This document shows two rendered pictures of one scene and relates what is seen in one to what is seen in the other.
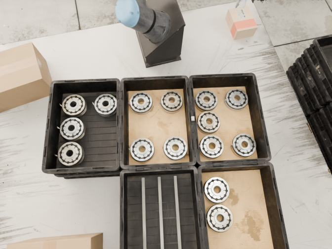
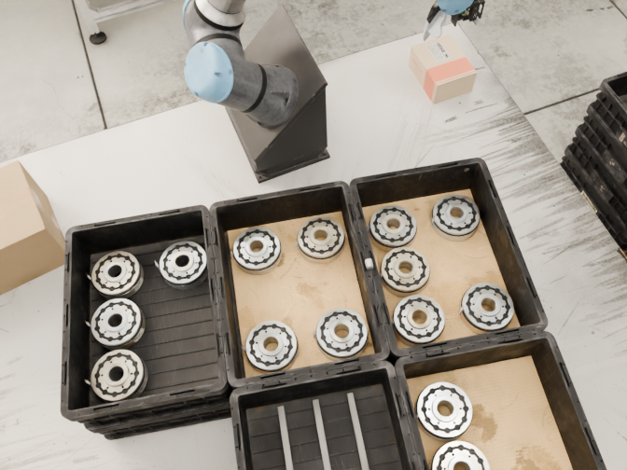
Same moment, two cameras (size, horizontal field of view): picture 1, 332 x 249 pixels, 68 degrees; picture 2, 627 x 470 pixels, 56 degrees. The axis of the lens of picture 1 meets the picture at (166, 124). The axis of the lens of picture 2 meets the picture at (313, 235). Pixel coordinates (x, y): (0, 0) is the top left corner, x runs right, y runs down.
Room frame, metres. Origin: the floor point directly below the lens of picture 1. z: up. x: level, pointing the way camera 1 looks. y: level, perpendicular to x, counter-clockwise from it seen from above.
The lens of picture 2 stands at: (-0.15, -0.01, 1.99)
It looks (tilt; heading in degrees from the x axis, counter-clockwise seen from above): 61 degrees down; 0
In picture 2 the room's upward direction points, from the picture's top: 5 degrees counter-clockwise
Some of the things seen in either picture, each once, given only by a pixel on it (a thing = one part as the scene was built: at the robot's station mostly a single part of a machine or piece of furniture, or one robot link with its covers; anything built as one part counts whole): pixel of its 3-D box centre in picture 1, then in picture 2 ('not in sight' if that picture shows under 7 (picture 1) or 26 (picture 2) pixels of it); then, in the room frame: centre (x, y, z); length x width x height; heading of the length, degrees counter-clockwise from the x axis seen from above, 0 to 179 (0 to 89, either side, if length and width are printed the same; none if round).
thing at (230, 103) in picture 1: (236, 98); (456, 214); (0.50, -0.32, 0.86); 0.10 x 0.10 x 0.01
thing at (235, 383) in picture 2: (156, 119); (293, 277); (0.35, 0.04, 0.92); 0.40 x 0.30 x 0.02; 6
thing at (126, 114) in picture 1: (156, 123); (295, 287); (0.35, 0.04, 0.87); 0.40 x 0.30 x 0.11; 6
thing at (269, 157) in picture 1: (227, 116); (440, 251); (0.38, -0.26, 0.92); 0.40 x 0.30 x 0.02; 6
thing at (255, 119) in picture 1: (224, 120); (437, 262); (0.38, -0.26, 0.87); 0.40 x 0.30 x 0.11; 6
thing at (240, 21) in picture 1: (240, 22); (441, 68); (1.04, -0.40, 0.74); 0.16 x 0.12 x 0.07; 17
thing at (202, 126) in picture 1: (209, 121); (405, 269); (0.38, -0.19, 0.86); 0.10 x 0.10 x 0.01
